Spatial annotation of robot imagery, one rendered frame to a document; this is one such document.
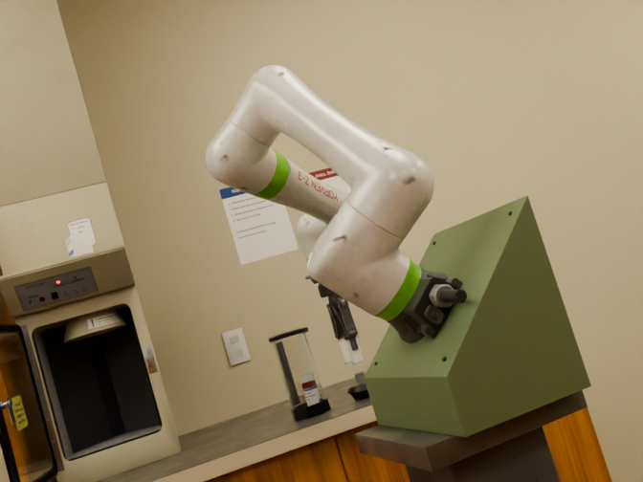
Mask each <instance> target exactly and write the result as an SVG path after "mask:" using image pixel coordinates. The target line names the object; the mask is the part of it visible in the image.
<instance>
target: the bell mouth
mask: <svg viewBox="0 0 643 482"><path fill-rule="evenodd" d="M126 325H127V324H126V322H125V321H124V320H123V319H122V317H121V316H120V315H119V314H118V313H117V311H116V310H115V309H108V310H103V311H99V312H95V313H92V314H89V315H85V316H82V317H79V318H74V319H71V320H69V321H67V326H66V331H65V337H64V343H67V342H72V341H76V340H83V339H87V338H91V337H93V336H97V335H100V334H104V333H107V332H110V331H113V330H116V329H119V328H122V327H124V326H126Z"/></svg>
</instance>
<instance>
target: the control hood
mask: <svg viewBox="0 0 643 482"><path fill-rule="evenodd" d="M87 267H91V270H92V273H93V276H94V278H95V281H96V284H97V287H98V290H99V291H98V292H94V293H92V294H88V295H84V296H78V297H75V298H71V299H67V300H64V301H60V302H57V303H54V304H50V305H47V306H43V307H39V308H36V309H32V310H29V311H26V312H24V310H23V308H22V306H21V303H20V301H19V299H18V296H17V294H16V292H15V290H14V288H13V287H15V286H19V285H23V284H26V283H30V282H34V281H37V280H40V279H44V278H48V277H52V276H55V275H59V274H66V273H69V272H72V271H76V270H80V269H84V268H87ZM134 284H135V281H134V278H133V274H132V271H131V268H130V264H129V259H128V257H127V253H126V250H125V247H124V245H119V246H115V247H111V248H107V249H104V250H100V251H96V252H89V253H86V254H83V255H79V256H75V257H71V258H67V259H63V260H60V261H56V262H53V263H49V264H45V265H41V266H38V267H34V268H30V269H27V270H23V271H19V272H16V273H12V274H5V275H1V276H0V291H1V293H2V295H3V297H4V299H5V301H6V303H7V305H8V308H9V310H10V312H11V316H12V317H14V318H18V317H22V316H25V315H28V314H32V313H35V312H39V311H43V310H46V309H50V308H54V307H56V306H60V305H63V304H67V303H71V302H74V301H78V300H81V299H85V298H88V297H91V296H98V295H101V294H105V293H108V292H112V291H116V290H119V289H122V288H125V287H129V286H133V285H134Z"/></svg>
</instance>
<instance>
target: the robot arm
mask: <svg viewBox="0 0 643 482"><path fill-rule="evenodd" d="M280 132H282V133H284V134H286V135H287V136H289V137H290V138H292V139H293V140H295V141H296V142H298V143H300V144H301V145H302V146H304V147H305V148H307V149H308V150H309V151H310V152H312V153H313V154H314V155H316V156H317V157H318V158H319V159H321V160H322V161H323V162H324V163H325V164H327V165H328V166H329V167H330V168H331V169H332V170H334V171H335V172H336V173H337V174H338V175H339V176H340V177H341V178H342V179H343V180H344V181H345V182H346V183H347V184H348V185H349V186H350V187H351V192H350V193H349V194H348V193H345V192H343V191H340V190H338V189H336V188H334V187H332V186H329V185H327V184H325V183H324V182H322V181H320V180H318V179H317V178H315V177H313V176H312V175H310V174H309V173H307V172H306V171H304V170H303V169H301V168H300V167H298V166H297V165H296V164H294V163H293V162H291V161H290V160H288V159H287V158H285V157H284V156H282V155H281V154H279V153H278V152H276V151H275V150H274V149H273V148H271V145H272V143H273V142H274V141H275V139H276V138H277V136H278V135H279V133H280ZM206 164H207V168H208V170H209V172H210V174H211V175H212V177H213V178H215V179H216V180H217V181H219V182H220V183H222V184H225V185H227V186H231V187H233V188H235V189H238V190H240V191H243V192H245V193H248V194H251V195H254V196H255V197H258V198H261V199H264V200H267V201H270V202H274V203H277V204H280V205H284V206H286V207H289V208H293V209H296V210H299V211H301V212H304V213H305V214H303V215H302V216H301V217H300V219H299V220H298V222H297V224H296V237H297V239H298V241H299V244H300V246H301V248H302V250H303V252H304V255H305V258H306V261H307V264H308V265H307V270H308V273H309V274H310V275H308V276H306V277H305V278H306V280H307V279H311V281H312V282H313V283H314V284H318V283H319V284H320V285H318V289H319V293H320V296H321V298H324V297H327V296H328V301H329V303H328V304H326V307H327V309H328V312H329V316H330V319H331V322H332V326H333V330H334V334H335V338H336V339H338V342H339V345H340V348H341V351H342V354H343V358H344V364H349V363H353V364H357V363H360V362H363V361H364V358H363V355H362V352H361V348H360V345H359V342H358V339H357V334H358V331H357V329H356V326H355V323H354V320H353V317H352V315H351V312H350V309H349V306H348V302H347V301H349V302H351V303H352V304H354V305H356V306H357V307H359V308H361V309H363V310H364V311H366V312H368V313H369V314H371V315H372V316H375V317H377V318H382V319H384V320H385V321H387V322H388V323H389V324H391V325H392V326H393V327H394V329H395V330H396V331H397V333H398V334H399V336H400V338H401V340H404V341H405V342H407V343H415V342H417V341H419V340H421V339H422V338H423V337H425V336H428V337H430V338H434V337H435V335H436V333H437V331H438V329H440V327H441V326H442V324H443V322H444V320H445V318H446V316H447V315H448V313H449V311H450V310H451V308H452V306H453V304H454V302H456V303H462V302H464V301H465V300H466V298H467V294H466V292H465V291H463V290H460V288H461V286H462V284H463V282H461V281H460V280H459V279H457V278H449V277H448V276H447V275H445V274H443V273H434V272H429V271H426V270H424V269H422V268H420V267H419V266H417V265H416V264H415V263H414V262H413V261H412V260H411V259H410V258H409V257H408V256H406V255H405V254H403V253H402V252H400V250H399V246H400V245H401V243H402V242H403V240H404V239H405V238H406V236H407V235H408V233H409V232H410V230H411V229H412V227H413V226H414V224H415V223H416V221H417V220H418V218H419V217H420V216H421V214H422V213H423V211H424V210H425V208H426V207H427V206H428V204H429V202H430V201H431V199H432V195H433V189H434V181H433V175H432V172H431V169H430V168H429V166H428V165H427V163H426V162H425V161H424V160H423V159H422V158H421V157H419V156H418V155H416V154H414V153H412V152H410V151H408V150H406V149H404V148H402V147H400V146H398V145H396V144H393V143H391V142H388V141H386V140H384V139H383V138H380V137H378V136H376V135H375V134H373V133H371V132H369V131H367V130H366V129H364V128H363V127H362V126H360V125H358V124H357V123H355V122H354V121H352V120H350V119H348V118H347V117H346V116H344V115H343V114H341V113H340V112H338V111H337V110H336V109H334V108H333V107H332V106H330V105H329V104H328V103H326V102H325V101H324V100H323V99H321V98H320V97H319V96H318V95H316V94H315V93H314V92H313V91H312V90H311V89H310V88H309V87H308V86H307V85H306V84H305V83H304V82H303V81H301V80H300V79H299V78H298V76H297V75H296V74H295V73H293V72H292V71H291V70H289V69H288V68H286V67H283V66H279V65H269V66H265V67H262V68H260V69H259V70H257V71H256V72H255V73H254V74H253V75H252V76H251V78H250V79H249V81H248V83H247V85H246V87H245V89H244V91H243V93H242V95H241V97H240V99H239V101H238V103H237V104H236V106H235V107H234V109H233V111H232V113H231V114H230V116H229V117H228V119H227V120H226V122H225V123H224V124H223V125H222V127H221V128H220V129H219V131H218V132H217V133H216V135H215V136H214V137H213V139H212V140H211V142H210V143H209V145H208V147H207V151H206Z"/></svg>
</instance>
